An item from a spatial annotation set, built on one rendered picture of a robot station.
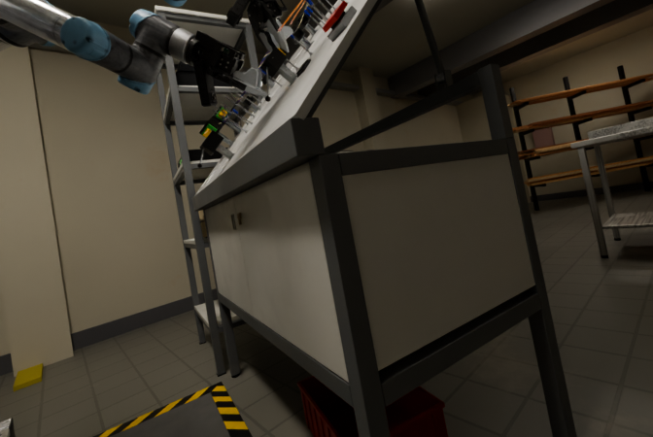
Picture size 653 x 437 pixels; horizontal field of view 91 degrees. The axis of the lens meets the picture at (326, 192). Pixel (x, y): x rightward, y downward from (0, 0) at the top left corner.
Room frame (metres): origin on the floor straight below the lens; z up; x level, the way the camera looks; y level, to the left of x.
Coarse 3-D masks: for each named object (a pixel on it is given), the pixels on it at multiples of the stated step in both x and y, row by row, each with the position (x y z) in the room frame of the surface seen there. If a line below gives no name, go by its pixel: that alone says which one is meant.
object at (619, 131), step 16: (608, 128) 2.62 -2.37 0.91; (624, 128) 2.55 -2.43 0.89; (640, 128) 2.01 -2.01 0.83; (576, 144) 2.26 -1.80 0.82; (592, 144) 2.19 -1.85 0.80; (592, 192) 2.26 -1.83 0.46; (608, 192) 2.64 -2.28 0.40; (592, 208) 2.27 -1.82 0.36; (608, 208) 2.66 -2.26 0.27; (608, 224) 2.29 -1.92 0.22; (624, 224) 2.20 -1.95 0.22; (640, 224) 2.12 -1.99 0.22
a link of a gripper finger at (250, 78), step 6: (234, 72) 0.78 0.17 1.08; (240, 72) 0.78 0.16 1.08; (246, 72) 0.78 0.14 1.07; (252, 72) 0.78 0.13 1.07; (234, 78) 0.78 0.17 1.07; (240, 78) 0.78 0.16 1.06; (246, 78) 0.78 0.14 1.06; (252, 78) 0.78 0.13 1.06; (246, 84) 0.78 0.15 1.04; (252, 84) 0.79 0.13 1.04; (246, 90) 0.79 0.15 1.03; (252, 90) 0.79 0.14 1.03; (258, 90) 0.79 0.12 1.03; (258, 96) 0.81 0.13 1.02
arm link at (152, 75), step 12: (132, 48) 0.72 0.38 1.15; (144, 48) 0.75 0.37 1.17; (132, 60) 0.72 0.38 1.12; (144, 60) 0.75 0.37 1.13; (156, 60) 0.78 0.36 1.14; (120, 72) 0.72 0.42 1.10; (132, 72) 0.74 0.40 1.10; (144, 72) 0.76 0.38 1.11; (156, 72) 0.80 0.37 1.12; (132, 84) 0.77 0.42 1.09; (144, 84) 0.78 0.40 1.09
